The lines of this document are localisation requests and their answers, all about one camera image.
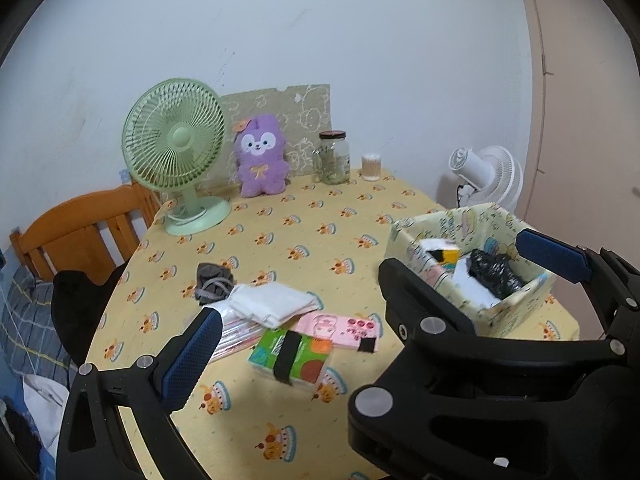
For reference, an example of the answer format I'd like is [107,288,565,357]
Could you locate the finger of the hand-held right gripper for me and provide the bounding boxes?
[348,258,640,480]
[517,229,640,361]

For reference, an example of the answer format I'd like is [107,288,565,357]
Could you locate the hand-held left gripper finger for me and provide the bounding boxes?
[57,307,222,480]

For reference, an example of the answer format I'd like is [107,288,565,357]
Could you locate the pink striped plastic bag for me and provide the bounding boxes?
[207,305,266,363]

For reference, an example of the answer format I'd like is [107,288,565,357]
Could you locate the printed fabric storage box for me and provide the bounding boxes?
[390,203,557,338]

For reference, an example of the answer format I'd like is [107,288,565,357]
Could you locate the white plastic bag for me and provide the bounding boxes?
[227,284,323,328]

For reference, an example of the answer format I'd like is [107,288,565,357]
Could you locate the green tissue pack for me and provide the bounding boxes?
[248,329,335,388]

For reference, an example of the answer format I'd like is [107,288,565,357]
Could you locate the pink tissue pack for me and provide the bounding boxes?
[292,312,381,354]

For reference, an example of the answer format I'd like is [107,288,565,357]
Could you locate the black plastic bag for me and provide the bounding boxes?
[469,249,526,298]

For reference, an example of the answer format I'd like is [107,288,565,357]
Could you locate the white folded cloth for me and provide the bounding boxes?
[452,260,502,311]

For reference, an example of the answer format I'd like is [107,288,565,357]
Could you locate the grey striped socks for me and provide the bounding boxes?
[195,262,235,306]

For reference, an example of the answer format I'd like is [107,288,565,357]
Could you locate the yellow black white pack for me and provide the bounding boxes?
[420,239,461,267]

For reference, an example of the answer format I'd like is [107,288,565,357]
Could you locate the white electric fan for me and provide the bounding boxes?
[447,145,524,211]

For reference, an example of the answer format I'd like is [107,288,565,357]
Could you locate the black cloth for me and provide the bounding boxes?
[51,270,126,361]

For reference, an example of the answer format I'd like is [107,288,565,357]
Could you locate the beige door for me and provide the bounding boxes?
[515,0,640,261]

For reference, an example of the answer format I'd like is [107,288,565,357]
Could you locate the blue plaid bedding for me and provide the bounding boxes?
[0,265,76,386]

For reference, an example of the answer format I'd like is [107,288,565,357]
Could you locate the wooden chair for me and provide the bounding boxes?
[10,182,161,281]

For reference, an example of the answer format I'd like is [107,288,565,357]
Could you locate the small cotton swab container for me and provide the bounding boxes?
[361,152,382,182]

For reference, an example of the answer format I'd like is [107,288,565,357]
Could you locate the purple plush toy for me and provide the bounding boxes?
[234,114,292,198]

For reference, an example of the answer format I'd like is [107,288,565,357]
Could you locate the glass jar with dark lid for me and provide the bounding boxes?
[312,131,351,185]

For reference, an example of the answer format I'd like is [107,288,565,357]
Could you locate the green desk fan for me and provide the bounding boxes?
[121,78,232,237]

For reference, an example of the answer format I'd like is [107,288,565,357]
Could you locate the beige printed board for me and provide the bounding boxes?
[220,84,332,186]

